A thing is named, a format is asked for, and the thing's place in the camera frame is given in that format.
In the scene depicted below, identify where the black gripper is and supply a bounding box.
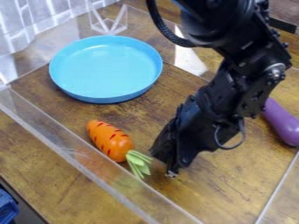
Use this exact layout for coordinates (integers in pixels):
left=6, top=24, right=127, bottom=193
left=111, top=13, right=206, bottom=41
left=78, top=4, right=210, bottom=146
left=150, top=90, right=242, bottom=179

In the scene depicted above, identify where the orange toy carrot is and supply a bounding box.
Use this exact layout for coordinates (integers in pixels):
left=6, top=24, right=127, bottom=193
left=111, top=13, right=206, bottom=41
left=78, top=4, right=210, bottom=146
left=87, top=120, right=153, bottom=179

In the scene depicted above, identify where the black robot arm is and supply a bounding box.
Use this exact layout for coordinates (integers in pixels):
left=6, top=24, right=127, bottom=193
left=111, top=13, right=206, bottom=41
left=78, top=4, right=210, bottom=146
left=146, top=0, right=293, bottom=178

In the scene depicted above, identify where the purple toy eggplant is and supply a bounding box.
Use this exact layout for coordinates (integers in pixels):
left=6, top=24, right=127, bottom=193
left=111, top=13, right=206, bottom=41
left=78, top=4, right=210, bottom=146
left=262, top=98, right=299, bottom=147

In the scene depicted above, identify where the blue plastic plate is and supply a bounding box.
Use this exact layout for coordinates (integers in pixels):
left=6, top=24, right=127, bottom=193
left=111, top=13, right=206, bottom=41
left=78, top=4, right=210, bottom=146
left=50, top=36, right=165, bottom=104

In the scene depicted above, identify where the blue object at corner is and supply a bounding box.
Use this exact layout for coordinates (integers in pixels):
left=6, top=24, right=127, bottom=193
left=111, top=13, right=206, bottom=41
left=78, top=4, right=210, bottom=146
left=0, top=189, right=19, bottom=224

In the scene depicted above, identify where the clear acrylic enclosure wall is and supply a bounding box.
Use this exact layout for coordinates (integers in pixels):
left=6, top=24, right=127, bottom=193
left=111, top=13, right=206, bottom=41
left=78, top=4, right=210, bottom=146
left=0, top=3, right=299, bottom=224

